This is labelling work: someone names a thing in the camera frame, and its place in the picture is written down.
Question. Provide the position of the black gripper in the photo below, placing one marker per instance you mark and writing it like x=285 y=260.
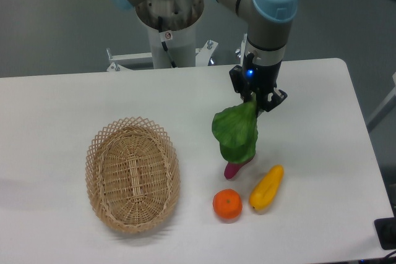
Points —
x=250 y=79

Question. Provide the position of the green leafy vegetable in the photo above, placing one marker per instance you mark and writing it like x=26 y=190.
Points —
x=235 y=128

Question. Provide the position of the purple sweet potato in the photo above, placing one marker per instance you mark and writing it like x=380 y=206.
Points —
x=231 y=169

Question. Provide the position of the yellow pepper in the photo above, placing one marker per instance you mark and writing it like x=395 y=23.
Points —
x=266 y=190

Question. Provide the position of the orange tangerine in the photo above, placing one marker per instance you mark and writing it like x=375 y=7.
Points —
x=227 y=204

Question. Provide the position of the white furniture leg right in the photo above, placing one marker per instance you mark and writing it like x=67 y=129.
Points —
x=382 y=110

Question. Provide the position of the woven wicker basket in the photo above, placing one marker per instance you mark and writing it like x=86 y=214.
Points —
x=132 y=175

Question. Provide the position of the black device at table edge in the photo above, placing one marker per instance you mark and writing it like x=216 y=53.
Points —
x=385 y=228

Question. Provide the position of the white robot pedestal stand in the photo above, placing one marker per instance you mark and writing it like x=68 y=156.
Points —
x=171 y=27

